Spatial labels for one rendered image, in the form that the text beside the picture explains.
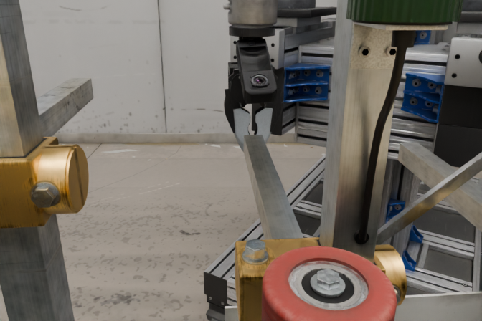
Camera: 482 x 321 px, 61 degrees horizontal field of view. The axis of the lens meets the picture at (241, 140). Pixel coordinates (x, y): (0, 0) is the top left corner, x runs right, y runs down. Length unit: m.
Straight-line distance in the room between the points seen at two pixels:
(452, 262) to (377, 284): 1.36
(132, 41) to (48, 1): 0.61
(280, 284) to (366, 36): 0.16
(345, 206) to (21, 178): 0.23
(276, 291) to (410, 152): 0.45
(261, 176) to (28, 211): 0.28
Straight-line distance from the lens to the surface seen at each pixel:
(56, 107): 0.49
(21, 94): 0.31
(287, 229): 0.40
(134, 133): 3.21
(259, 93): 0.55
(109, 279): 1.80
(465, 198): 0.56
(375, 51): 0.28
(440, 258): 1.63
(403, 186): 1.34
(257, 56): 0.60
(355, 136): 0.30
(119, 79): 3.13
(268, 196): 0.46
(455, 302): 0.47
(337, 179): 0.31
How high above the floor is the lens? 1.07
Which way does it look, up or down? 20 degrees down
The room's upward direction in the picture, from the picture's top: straight up
